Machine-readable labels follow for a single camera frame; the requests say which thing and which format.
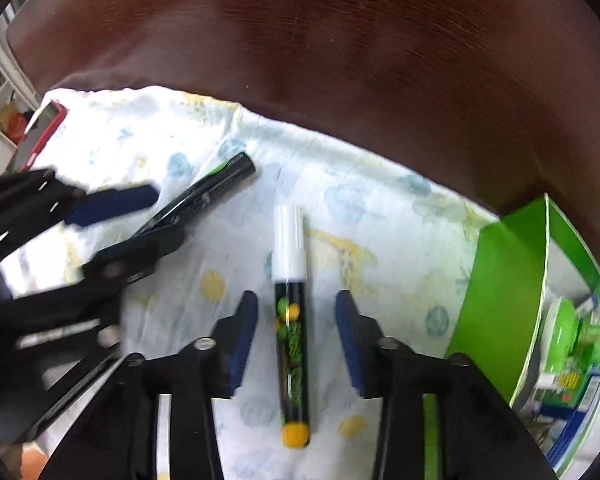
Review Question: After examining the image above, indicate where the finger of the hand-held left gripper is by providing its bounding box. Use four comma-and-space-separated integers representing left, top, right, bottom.
0, 227, 187, 356
0, 169, 160, 266

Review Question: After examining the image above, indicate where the giraffe printed blanket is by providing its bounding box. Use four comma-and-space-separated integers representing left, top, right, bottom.
0, 85, 501, 480

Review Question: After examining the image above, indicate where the red framed phone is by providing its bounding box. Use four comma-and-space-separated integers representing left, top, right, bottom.
11, 100, 68, 171

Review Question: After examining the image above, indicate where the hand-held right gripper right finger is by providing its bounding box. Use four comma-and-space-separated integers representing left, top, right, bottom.
335, 290, 561, 480

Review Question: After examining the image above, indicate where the dark brown wooden headboard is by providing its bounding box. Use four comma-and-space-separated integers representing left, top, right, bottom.
5, 0, 600, 231

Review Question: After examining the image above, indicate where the white cap black marker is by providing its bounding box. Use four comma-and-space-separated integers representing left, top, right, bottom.
272, 204, 312, 448

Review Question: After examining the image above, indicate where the orange bag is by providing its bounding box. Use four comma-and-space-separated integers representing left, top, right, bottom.
0, 102, 31, 143

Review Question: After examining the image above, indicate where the green cardboard box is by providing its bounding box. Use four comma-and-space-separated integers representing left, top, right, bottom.
445, 192, 600, 478

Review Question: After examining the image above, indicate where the green mosquito repellent device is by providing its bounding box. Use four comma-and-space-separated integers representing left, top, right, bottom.
532, 296, 581, 376

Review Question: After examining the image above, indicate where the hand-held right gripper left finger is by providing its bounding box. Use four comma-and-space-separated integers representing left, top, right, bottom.
37, 290, 259, 480

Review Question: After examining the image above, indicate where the blue medicine box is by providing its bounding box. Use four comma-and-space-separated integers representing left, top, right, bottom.
540, 367, 600, 441

